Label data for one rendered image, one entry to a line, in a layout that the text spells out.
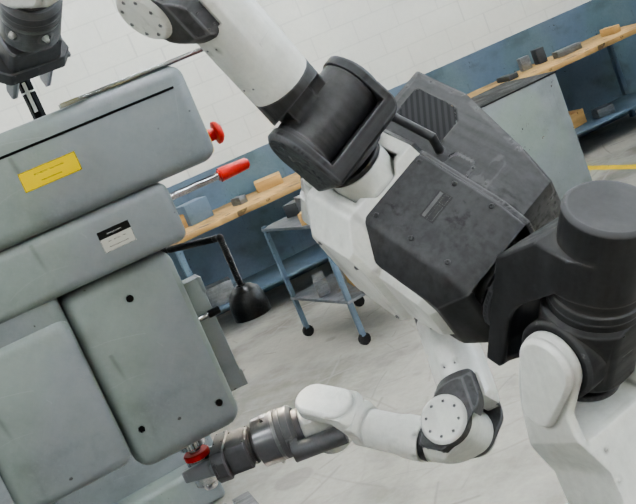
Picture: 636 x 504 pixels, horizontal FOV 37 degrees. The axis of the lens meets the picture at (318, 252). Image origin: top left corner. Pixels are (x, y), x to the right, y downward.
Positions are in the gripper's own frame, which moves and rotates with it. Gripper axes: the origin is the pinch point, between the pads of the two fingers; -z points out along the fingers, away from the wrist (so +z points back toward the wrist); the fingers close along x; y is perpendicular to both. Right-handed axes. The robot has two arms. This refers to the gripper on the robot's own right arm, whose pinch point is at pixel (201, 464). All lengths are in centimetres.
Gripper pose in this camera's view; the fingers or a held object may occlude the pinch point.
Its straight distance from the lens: 171.7
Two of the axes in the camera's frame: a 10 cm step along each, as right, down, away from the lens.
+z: 9.2, -3.8, -0.9
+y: 3.9, 9.0, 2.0
